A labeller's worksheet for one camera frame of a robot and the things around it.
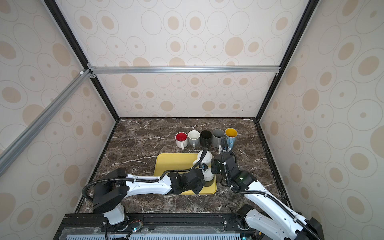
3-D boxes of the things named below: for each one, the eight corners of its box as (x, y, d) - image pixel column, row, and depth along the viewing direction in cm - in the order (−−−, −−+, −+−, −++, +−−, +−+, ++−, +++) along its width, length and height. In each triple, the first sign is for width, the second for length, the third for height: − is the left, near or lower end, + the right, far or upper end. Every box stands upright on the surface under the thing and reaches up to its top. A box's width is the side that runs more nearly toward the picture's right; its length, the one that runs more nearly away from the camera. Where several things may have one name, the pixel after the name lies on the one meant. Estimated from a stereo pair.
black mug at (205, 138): (200, 149, 103) (200, 141, 96) (200, 138, 110) (200, 130, 102) (211, 149, 103) (212, 141, 96) (210, 138, 110) (211, 130, 102)
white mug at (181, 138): (175, 151, 103) (174, 144, 96) (176, 138, 110) (175, 131, 104) (187, 151, 103) (186, 144, 97) (187, 138, 110) (187, 131, 104)
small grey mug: (188, 151, 103) (187, 143, 95) (188, 138, 110) (188, 130, 102) (200, 151, 103) (200, 143, 95) (199, 138, 110) (200, 130, 102)
